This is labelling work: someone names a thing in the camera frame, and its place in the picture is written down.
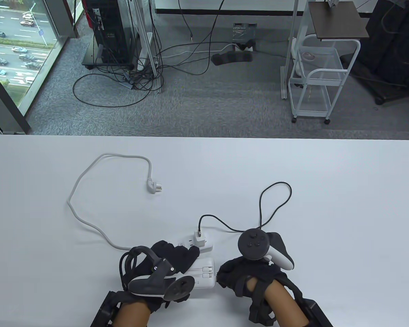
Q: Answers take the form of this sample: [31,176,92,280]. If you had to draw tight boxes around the white rolling wire cart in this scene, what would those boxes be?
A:
[289,34,361,124]

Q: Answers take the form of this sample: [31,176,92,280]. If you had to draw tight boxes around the black charging cable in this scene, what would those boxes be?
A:
[198,182,292,235]

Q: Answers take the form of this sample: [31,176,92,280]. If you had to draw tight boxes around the tangle of black floor cables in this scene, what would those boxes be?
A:
[72,0,237,108]

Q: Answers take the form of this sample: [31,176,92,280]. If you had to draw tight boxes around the black wheeled platform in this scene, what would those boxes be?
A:
[82,44,137,71]

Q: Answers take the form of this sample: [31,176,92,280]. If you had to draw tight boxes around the black wrist camera strap unit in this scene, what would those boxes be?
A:
[295,297,334,327]
[90,290,123,327]

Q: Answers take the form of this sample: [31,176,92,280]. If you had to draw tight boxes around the black equipment stand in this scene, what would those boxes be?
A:
[339,0,409,105]

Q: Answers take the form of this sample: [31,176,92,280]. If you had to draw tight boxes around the dark window frame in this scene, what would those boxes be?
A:
[0,0,79,135]

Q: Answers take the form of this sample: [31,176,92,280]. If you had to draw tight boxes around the white battery pack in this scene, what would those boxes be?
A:
[187,258,215,290]

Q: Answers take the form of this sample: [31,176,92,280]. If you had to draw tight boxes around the person's right forearm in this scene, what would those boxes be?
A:
[264,281,310,327]

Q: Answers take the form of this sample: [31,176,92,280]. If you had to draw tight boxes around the person's left hand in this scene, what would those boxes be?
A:
[119,240,200,314]

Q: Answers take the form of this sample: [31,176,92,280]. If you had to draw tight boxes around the grey white tracking controller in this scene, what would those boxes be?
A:
[128,258,195,302]
[238,229,294,270]

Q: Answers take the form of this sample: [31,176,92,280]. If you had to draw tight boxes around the person's right hand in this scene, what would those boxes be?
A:
[216,256,293,297]

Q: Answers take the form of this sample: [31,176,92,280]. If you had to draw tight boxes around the metal floor socket box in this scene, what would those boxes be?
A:
[232,23,258,43]

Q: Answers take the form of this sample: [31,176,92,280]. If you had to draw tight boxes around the person's left forearm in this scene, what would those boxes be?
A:
[113,300,151,327]

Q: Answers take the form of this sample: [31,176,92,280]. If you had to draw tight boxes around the black floor power strip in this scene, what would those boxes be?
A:
[211,51,253,66]

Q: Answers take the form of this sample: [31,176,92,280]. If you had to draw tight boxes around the white floor cable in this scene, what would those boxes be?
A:
[160,43,239,57]

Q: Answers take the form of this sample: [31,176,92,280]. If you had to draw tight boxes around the white power strip with cord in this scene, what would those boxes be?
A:
[67,153,214,253]

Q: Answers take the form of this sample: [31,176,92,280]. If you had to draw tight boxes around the brown side table top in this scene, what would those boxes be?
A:
[308,1,369,40]

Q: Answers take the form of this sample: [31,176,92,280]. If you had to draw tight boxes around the aluminium frame post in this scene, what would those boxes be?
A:
[133,0,164,93]
[281,0,309,100]

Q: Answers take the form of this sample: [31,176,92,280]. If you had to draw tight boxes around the black computer tower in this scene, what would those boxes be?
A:
[85,0,134,65]

